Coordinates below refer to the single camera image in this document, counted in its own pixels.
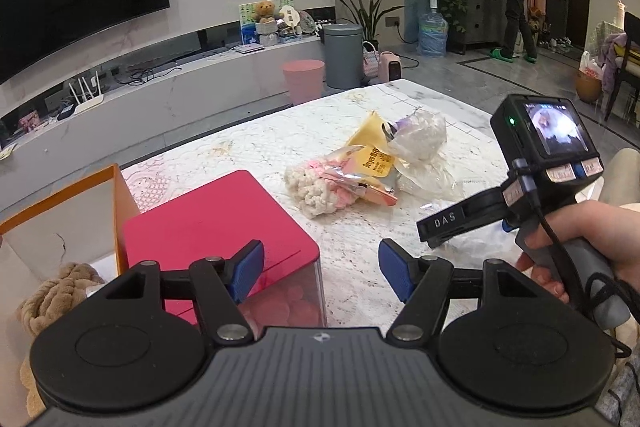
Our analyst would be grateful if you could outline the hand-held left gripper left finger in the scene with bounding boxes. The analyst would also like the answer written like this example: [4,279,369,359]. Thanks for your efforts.
[97,239,266,347]

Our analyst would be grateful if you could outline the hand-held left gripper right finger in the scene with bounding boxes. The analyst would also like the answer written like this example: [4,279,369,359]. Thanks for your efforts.
[377,238,546,347]

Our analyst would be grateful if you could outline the bagged pink cream knit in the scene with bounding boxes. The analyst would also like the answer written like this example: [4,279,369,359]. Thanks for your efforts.
[284,146,401,219]

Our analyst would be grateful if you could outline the clear bag of white yarn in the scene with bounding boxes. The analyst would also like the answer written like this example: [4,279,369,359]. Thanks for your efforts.
[385,109,457,196]

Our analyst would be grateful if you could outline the orange cardboard box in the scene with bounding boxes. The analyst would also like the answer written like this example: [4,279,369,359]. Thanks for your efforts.
[0,164,142,423]

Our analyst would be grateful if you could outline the yellow snack packet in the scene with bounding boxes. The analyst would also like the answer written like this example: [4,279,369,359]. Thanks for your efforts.
[347,111,388,148]

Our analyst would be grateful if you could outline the brown chunky knit bundle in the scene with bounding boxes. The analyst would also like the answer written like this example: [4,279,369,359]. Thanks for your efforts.
[15,262,108,418]

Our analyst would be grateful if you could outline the person's right hand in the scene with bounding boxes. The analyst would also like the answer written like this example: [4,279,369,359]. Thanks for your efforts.
[515,199,640,304]

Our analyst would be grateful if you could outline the clear container with red lid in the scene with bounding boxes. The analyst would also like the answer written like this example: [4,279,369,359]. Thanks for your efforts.
[121,170,328,338]

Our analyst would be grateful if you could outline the brown pot with plastic bag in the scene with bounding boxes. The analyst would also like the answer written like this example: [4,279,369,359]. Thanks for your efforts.
[575,52,606,102]

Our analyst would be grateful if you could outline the dining chair with clothes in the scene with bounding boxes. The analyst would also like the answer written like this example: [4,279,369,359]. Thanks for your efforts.
[602,12,640,122]

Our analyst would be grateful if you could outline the marble television console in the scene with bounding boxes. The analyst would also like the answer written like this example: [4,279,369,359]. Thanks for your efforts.
[0,34,331,212]

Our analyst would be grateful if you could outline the blue water bottle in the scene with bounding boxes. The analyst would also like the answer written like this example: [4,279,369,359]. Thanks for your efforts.
[417,11,448,58]

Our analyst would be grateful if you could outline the pink space heater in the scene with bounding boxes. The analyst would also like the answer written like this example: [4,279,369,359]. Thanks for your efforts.
[380,51,405,82]

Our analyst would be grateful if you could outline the dark drawer cabinet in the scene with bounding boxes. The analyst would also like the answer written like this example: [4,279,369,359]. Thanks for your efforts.
[457,0,511,55]

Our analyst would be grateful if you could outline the dark wooden door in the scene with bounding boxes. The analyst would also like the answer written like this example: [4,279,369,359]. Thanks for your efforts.
[567,0,591,50]

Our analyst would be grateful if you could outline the pink waste bin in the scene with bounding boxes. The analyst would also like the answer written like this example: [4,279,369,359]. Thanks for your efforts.
[282,60,326,106]

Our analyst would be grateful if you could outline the plaid woven bag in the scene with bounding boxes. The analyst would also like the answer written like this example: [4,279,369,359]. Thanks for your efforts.
[361,41,381,78]

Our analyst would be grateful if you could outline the grey pedal trash can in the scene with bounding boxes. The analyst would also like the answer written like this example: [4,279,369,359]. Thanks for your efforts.
[322,22,365,90]

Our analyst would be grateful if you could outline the grey patterned cloth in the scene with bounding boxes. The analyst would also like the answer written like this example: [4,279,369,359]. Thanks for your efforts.
[595,357,640,427]

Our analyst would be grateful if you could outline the white router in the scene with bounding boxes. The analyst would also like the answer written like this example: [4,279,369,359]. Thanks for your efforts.
[69,72,106,114]

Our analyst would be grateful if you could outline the teddy bear on console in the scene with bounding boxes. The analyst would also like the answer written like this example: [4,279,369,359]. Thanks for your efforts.
[256,21,278,46]

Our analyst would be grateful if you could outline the tall leafy potted plant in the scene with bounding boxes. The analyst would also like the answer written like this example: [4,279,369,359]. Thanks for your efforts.
[325,0,401,52]

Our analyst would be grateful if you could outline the green picture board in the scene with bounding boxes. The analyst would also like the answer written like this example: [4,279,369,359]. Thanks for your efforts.
[239,0,296,45]

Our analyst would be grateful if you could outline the white round fan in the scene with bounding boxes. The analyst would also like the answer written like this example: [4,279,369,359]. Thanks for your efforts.
[277,4,303,32]

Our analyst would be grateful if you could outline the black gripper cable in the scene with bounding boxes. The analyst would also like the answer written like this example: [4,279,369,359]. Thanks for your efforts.
[510,157,632,355]

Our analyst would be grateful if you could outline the black cables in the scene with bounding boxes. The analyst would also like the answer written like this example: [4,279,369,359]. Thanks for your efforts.
[112,62,151,85]

